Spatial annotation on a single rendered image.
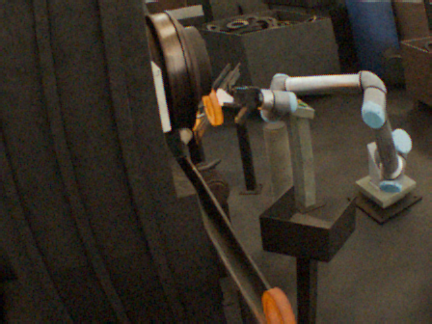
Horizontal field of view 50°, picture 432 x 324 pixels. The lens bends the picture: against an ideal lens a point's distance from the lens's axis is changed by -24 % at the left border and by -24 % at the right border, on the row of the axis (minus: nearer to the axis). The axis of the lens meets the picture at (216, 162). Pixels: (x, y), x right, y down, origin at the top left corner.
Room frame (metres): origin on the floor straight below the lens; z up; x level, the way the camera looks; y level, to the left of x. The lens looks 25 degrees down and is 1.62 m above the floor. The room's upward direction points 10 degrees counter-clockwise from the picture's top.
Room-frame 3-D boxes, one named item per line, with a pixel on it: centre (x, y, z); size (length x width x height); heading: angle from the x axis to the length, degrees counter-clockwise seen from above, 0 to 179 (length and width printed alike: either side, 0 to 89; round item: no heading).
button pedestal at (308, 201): (2.76, -0.46, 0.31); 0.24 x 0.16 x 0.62; 13
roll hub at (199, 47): (1.96, 0.01, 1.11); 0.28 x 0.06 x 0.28; 13
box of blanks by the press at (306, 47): (4.61, -0.61, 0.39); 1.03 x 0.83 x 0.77; 118
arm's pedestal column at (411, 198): (2.55, -0.95, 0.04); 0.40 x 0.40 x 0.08; 19
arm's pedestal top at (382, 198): (2.55, -0.95, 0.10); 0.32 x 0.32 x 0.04; 19
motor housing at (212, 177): (2.29, 0.05, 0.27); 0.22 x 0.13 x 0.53; 13
